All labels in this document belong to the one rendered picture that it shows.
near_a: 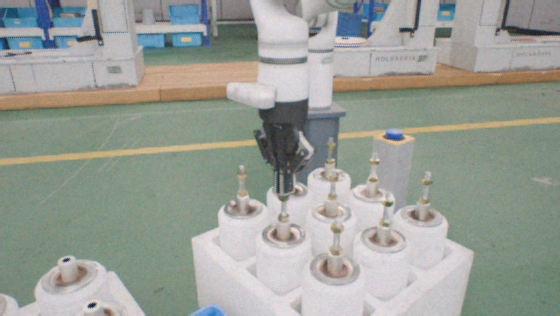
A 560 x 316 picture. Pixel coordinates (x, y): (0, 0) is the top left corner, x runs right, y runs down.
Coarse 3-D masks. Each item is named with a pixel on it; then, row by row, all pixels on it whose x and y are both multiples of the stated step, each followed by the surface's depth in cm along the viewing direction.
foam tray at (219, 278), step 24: (192, 240) 81; (216, 240) 82; (216, 264) 74; (240, 264) 73; (456, 264) 73; (216, 288) 77; (240, 288) 69; (264, 288) 67; (408, 288) 67; (432, 288) 68; (456, 288) 76; (240, 312) 72; (264, 312) 65; (288, 312) 62; (384, 312) 62; (408, 312) 64; (432, 312) 71; (456, 312) 80
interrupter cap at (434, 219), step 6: (402, 210) 76; (408, 210) 76; (414, 210) 76; (432, 210) 76; (402, 216) 74; (408, 216) 74; (414, 216) 75; (432, 216) 74; (438, 216) 74; (408, 222) 72; (414, 222) 72; (420, 222) 72; (426, 222) 72; (432, 222) 72; (438, 222) 72
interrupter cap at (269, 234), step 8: (272, 224) 71; (264, 232) 69; (272, 232) 69; (296, 232) 69; (304, 232) 69; (264, 240) 67; (272, 240) 67; (280, 240) 67; (288, 240) 67; (296, 240) 67; (304, 240) 67
